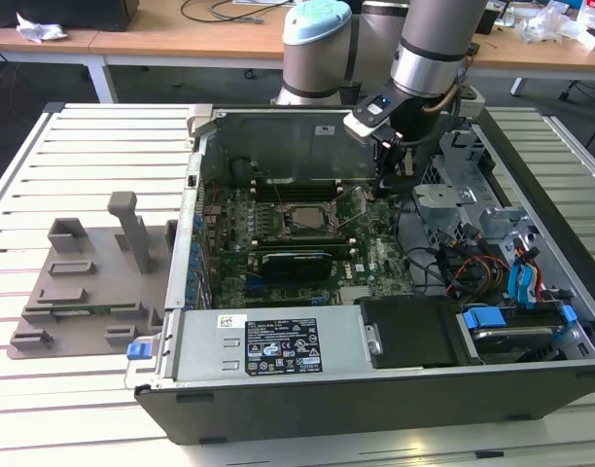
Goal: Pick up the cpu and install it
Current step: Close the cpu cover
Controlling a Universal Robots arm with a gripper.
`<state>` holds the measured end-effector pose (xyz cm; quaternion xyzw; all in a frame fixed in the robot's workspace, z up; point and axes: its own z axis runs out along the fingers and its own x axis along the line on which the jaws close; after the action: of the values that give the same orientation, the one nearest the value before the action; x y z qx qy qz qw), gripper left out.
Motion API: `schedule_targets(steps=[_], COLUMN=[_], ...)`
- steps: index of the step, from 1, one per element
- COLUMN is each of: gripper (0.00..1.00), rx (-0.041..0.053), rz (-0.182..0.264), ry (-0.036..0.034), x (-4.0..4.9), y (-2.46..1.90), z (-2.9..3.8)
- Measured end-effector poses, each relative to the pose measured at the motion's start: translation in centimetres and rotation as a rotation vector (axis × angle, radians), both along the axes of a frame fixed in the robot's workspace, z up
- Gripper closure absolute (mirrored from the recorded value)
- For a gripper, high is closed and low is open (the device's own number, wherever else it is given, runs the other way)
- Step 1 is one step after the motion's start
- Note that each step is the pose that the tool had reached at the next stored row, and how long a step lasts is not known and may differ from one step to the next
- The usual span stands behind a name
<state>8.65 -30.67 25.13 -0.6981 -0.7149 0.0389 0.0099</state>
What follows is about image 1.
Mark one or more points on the crumpled white paper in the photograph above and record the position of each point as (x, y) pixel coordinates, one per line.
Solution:
(40, 28)

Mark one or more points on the blue card retention clip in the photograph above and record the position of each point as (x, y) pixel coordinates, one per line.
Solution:
(192, 281)
(194, 266)
(196, 253)
(199, 225)
(190, 295)

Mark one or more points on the silver hard disk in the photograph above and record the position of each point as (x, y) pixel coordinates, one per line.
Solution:
(511, 336)

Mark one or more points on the black graphics card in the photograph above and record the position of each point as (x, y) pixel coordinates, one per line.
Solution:
(297, 265)

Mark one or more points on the blue plastic latch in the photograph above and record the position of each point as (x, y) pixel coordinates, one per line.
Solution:
(137, 351)

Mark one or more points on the black PC case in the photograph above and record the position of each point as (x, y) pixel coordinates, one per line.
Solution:
(326, 408)

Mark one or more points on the blue disk carrier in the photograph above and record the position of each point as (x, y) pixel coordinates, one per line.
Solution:
(482, 319)

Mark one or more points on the silver metal drive cage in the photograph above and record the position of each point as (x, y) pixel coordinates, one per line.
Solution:
(438, 199)

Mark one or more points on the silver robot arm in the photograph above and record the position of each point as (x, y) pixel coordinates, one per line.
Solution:
(438, 44)

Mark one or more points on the black monitor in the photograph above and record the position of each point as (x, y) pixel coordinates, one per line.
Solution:
(59, 12)

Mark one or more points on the silver power supply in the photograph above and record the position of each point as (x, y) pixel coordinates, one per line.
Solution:
(205, 350)

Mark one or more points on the small black box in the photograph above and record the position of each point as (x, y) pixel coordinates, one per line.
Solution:
(492, 23)

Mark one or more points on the silver CPU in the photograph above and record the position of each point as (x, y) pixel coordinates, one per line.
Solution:
(307, 217)

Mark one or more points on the grey parts rack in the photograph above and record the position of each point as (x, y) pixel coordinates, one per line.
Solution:
(103, 292)

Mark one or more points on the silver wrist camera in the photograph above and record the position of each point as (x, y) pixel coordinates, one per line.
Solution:
(363, 127)

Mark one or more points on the long wooden desk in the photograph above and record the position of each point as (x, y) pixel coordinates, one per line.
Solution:
(156, 39)

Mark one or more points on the green motherboard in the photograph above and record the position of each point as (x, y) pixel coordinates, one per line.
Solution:
(375, 253)

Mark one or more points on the black plastic shroud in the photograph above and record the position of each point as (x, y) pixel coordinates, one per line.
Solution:
(409, 331)

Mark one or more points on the silver chipset heatsink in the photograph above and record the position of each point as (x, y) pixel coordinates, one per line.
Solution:
(353, 295)

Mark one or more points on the CPU socket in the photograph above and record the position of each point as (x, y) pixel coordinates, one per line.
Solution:
(288, 228)

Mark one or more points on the clear plastic bags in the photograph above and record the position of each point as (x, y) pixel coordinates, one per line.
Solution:
(550, 22)

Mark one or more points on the wooden desk with clutter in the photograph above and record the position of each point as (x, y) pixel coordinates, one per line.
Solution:
(531, 58)

